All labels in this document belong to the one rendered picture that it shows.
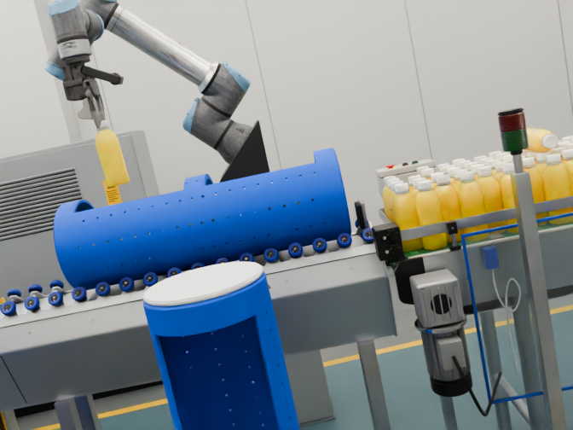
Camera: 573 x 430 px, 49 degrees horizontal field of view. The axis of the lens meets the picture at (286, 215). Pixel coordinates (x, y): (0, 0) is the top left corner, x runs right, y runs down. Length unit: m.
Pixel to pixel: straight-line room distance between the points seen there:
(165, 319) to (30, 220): 2.36
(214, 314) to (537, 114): 4.19
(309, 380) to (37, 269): 1.66
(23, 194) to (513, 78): 3.56
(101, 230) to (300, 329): 0.67
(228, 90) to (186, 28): 2.15
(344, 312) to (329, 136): 2.95
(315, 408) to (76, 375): 1.19
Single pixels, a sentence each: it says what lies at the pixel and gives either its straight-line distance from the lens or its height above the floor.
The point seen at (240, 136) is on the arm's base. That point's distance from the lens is 2.67.
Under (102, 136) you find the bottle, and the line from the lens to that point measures 1.94.
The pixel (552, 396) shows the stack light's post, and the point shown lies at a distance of 1.86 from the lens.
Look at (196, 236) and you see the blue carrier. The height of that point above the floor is 1.07.
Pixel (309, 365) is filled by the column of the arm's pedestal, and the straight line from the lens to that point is 2.82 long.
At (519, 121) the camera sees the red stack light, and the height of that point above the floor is 1.23.
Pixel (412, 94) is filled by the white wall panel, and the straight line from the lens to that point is 4.88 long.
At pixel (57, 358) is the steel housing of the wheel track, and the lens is 2.09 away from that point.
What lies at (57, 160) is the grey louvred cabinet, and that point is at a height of 1.37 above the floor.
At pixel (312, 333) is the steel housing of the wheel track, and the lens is 1.96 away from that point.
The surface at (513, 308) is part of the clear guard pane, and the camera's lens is 1.85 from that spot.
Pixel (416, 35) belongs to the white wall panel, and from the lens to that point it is 4.93.
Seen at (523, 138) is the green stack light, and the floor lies 1.19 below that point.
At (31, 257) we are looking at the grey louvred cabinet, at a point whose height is 0.89.
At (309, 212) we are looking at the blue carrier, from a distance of 1.82.
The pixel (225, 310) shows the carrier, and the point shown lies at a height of 0.99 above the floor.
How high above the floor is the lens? 1.36
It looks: 9 degrees down
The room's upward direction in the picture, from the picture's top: 12 degrees counter-clockwise
